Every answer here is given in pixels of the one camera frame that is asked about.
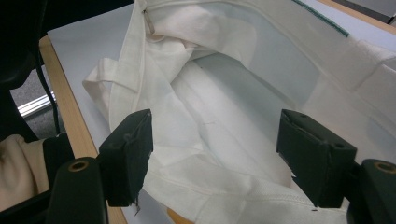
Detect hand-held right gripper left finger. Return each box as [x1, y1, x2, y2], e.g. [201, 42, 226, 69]
[46, 108, 154, 224]

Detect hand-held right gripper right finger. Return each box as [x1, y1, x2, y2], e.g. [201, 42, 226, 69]
[276, 108, 396, 224]

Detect white tote bag with patches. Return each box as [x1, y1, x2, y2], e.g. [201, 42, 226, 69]
[82, 0, 396, 224]

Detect left hand-held gripper cable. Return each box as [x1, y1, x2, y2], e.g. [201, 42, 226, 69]
[35, 60, 61, 135]

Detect aluminium rail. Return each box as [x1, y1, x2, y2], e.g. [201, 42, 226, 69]
[17, 92, 58, 119]

